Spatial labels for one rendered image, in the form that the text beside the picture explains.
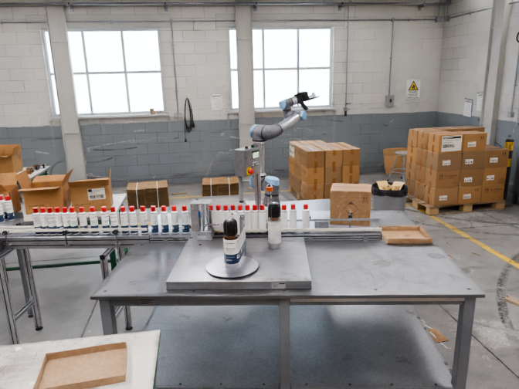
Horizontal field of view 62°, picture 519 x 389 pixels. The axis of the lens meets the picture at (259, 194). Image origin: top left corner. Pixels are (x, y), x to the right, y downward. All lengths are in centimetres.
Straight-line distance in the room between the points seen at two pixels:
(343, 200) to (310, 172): 318
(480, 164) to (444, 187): 61
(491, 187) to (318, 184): 245
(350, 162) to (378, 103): 272
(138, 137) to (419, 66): 562
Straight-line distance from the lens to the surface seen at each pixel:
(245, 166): 301
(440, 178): 653
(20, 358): 227
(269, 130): 345
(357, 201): 333
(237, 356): 300
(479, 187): 693
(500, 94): 816
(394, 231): 336
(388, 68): 920
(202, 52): 840
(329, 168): 656
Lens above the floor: 195
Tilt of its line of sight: 15 degrees down
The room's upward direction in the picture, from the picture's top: 1 degrees counter-clockwise
